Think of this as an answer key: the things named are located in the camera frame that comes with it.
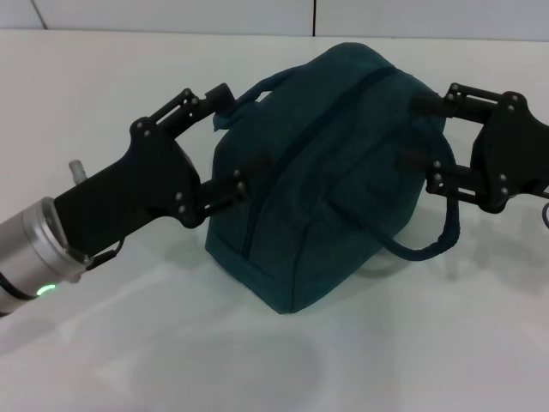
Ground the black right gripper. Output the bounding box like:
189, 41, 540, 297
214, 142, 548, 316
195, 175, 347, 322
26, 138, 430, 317
396, 83, 549, 213

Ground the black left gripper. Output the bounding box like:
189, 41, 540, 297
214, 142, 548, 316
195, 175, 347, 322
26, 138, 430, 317
53, 83, 271, 260

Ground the dark teal insulated lunch bag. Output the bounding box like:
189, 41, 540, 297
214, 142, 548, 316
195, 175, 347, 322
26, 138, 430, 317
203, 41, 462, 317

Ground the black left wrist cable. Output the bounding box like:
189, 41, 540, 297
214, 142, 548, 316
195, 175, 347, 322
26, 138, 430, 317
85, 239, 126, 271

